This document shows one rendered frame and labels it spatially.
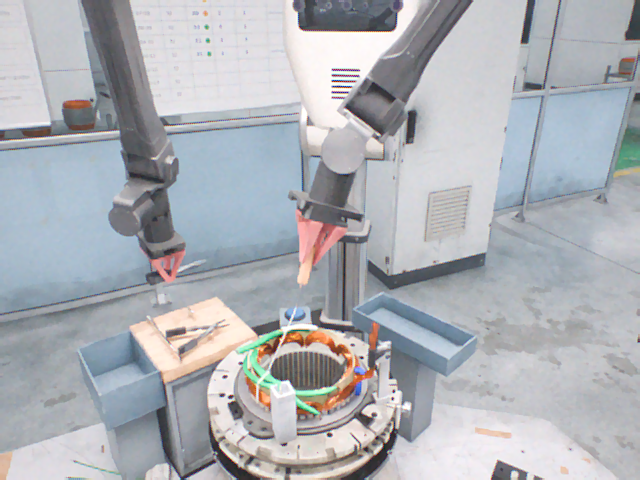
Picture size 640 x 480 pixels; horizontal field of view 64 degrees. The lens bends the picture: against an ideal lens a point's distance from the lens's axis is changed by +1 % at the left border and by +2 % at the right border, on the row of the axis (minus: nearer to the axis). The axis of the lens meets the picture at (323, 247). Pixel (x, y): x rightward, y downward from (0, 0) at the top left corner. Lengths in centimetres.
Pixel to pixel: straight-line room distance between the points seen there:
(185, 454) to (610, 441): 191
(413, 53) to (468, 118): 253
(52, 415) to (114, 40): 212
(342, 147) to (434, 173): 252
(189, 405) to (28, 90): 207
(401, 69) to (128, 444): 84
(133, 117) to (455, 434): 95
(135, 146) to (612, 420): 234
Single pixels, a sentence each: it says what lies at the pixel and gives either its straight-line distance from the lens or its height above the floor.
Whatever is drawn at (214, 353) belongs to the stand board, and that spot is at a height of 106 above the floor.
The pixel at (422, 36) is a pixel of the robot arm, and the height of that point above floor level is 164.
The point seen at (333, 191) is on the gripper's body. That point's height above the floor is 144.
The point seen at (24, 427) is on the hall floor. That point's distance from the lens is 270.
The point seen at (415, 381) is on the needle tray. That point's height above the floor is 96.
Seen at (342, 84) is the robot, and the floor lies 153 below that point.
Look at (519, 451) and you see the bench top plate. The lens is 130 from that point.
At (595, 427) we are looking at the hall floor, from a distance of 265.
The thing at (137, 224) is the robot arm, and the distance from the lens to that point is 91.
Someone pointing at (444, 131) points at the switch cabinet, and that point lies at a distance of 311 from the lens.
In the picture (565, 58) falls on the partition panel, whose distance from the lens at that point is 447.
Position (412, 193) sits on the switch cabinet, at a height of 65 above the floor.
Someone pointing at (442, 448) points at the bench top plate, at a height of 78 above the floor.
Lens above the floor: 168
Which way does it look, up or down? 26 degrees down
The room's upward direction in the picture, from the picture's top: straight up
